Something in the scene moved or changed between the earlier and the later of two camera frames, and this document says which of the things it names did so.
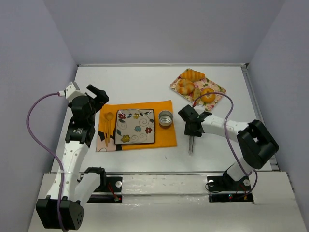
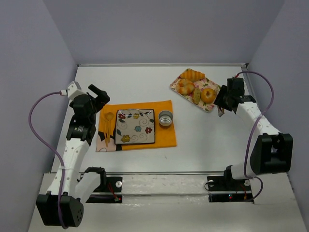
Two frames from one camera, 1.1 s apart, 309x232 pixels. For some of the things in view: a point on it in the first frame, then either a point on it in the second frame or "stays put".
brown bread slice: [196, 94] stays put
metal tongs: [190, 144] → [220, 111]
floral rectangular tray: [198, 89] stays put
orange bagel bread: [205, 98] stays put
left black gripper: [97, 97] stays put
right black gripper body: [193, 124] → [222, 98]
